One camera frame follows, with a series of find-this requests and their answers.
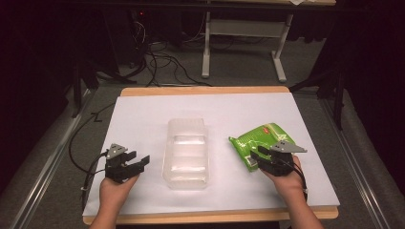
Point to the person's left hand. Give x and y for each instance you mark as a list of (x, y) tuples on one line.
[(115, 191)]

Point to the person's right hand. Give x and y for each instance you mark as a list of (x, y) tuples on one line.
[(288, 183)]

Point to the dark computer tower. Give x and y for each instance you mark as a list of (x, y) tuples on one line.
[(127, 38)]

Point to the green snack packet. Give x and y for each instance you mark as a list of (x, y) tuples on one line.
[(254, 140)]

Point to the white metal desk frame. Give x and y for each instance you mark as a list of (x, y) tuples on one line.
[(245, 28)]

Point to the clear plastic container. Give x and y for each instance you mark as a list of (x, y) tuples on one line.
[(186, 152)]

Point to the black stand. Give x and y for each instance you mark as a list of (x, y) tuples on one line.
[(78, 92), (337, 95)]

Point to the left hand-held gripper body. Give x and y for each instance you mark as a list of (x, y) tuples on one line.
[(117, 167)]

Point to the white paper sheet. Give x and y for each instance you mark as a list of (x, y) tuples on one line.
[(216, 114)]

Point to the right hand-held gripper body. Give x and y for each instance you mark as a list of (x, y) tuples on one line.
[(280, 160)]

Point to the wooden table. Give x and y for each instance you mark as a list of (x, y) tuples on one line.
[(203, 90)]

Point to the metal floor rail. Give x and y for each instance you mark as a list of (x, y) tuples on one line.
[(47, 162), (353, 159)]

